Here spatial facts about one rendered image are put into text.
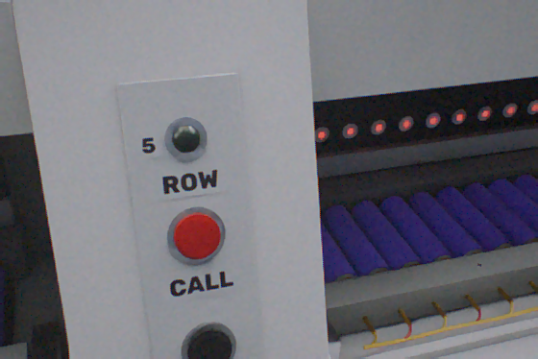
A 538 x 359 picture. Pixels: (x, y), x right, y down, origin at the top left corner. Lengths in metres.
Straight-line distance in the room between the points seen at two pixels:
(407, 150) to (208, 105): 0.25
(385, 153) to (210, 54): 0.24
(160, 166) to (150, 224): 0.02
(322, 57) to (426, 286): 0.15
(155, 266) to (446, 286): 0.18
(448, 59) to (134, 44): 0.12
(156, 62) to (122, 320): 0.09
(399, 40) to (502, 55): 0.05
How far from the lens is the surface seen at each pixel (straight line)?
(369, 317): 0.33
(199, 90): 0.21
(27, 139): 0.41
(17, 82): 0.22
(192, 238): 0.21
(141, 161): 0.21
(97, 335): 0.23
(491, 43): 0.27
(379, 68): 0.24
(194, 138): 0.20
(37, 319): 0.36
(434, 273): 0.35
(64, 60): 0.21
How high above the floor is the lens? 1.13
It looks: 13 degrees down
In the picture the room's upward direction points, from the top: 5 degrees counter-clockwise
